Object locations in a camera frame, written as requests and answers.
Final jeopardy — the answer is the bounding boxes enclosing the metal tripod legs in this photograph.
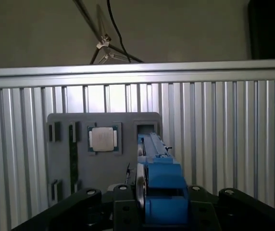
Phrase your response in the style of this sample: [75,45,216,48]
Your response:
[74,0,145,65]

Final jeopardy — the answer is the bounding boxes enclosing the hard disk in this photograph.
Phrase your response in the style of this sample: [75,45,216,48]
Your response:
[135,131,190,228]

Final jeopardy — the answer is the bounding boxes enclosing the thin black floor cable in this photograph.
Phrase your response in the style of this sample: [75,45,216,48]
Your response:
[106,0,132,64]

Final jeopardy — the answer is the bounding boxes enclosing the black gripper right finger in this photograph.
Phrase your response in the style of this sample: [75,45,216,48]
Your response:
[187,184,275,231]

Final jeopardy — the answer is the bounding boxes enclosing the grey plastic parts rack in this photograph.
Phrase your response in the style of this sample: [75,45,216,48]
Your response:
[46,112,162,210]

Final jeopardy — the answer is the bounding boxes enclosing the green RAM stick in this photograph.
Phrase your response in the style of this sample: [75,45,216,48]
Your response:
[69,125,79,191]

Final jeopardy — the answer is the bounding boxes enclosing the silver CPU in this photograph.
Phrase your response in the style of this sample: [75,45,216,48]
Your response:
[87,125,119,152]

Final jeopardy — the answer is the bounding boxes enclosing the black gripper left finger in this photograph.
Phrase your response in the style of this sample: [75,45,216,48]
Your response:
[11,184,140,231]

